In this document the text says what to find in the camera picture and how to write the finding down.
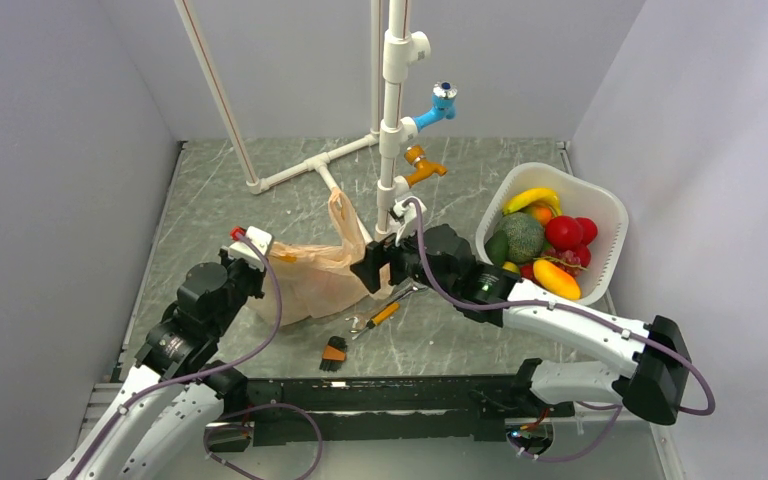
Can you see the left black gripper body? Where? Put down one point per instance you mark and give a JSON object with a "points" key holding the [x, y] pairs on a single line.
{"points": [[245, 281]]}

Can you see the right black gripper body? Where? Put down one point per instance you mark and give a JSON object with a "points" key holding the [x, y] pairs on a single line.
{"points": [[406, 261]]}

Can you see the orange plastic bag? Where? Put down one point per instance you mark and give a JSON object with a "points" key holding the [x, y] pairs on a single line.
{"points": [[315, 280]]}

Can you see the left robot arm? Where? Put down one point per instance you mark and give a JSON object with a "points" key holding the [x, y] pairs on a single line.
{"points": [[176, 386]]}

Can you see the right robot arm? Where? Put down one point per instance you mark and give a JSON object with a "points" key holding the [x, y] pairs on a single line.
{"points": [[644, 366]]}

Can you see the green fake avocado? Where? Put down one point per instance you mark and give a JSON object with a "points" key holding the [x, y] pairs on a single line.
{"points": [[496, 248]]}

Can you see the yellow fake lemon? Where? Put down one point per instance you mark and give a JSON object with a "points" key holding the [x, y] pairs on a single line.
{"points": [[511, 267]]}

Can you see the green fake melon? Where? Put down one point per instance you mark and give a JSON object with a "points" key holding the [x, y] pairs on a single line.
{"points": [[525, 237]]}

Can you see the fake orange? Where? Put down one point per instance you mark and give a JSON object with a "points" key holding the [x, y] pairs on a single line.
{"points": [[540, 212]]}

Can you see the yellow fake mango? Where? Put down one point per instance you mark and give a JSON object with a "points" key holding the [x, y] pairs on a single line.
{"points": [[555, 280]]}

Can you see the yellow fake banana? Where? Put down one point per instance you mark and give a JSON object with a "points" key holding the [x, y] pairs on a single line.
{"points": [[540, 194]]}

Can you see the red fake apple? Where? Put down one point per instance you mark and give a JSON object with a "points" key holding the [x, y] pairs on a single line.
{"points": [[563, 232]]}

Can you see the red fake tomato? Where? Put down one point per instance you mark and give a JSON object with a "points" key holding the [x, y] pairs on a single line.
{"points": [[589, 230]]}

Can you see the silver combination wrench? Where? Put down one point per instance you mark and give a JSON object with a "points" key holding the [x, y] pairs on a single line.
{"points": [[358, 321]]}

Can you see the orange tap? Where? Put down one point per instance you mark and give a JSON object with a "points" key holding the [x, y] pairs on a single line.
{"points": [[423, 167]]}

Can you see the black orange hex key set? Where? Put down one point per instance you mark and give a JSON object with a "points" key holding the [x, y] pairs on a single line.
{"points": [[334, 354]]}

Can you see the white plastic basket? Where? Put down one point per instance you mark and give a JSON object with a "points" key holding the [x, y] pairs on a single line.
{"points": [[578, 199]]}

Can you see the blue tap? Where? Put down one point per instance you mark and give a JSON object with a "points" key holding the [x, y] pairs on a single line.
{"points": [[442, 107]]}

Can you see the white PVC pipe stand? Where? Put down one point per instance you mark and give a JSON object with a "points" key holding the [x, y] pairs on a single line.
{"points": [[295, 60]]}

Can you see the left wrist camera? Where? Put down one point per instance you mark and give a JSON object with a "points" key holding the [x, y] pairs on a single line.
{"points": [[250, 240]]}

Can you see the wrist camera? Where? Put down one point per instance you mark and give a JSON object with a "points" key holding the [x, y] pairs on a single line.
{"points": [[404, 217], [250, 240]]}

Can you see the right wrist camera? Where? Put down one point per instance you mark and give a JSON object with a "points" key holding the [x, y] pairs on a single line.
{"points": [[404, 217]]}

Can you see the orange handled screwdriver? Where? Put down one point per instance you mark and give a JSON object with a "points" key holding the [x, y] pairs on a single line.
{"points": [[377, 319]]}

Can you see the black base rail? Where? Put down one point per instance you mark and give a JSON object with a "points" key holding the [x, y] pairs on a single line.
{"points": [[275, 412]]}

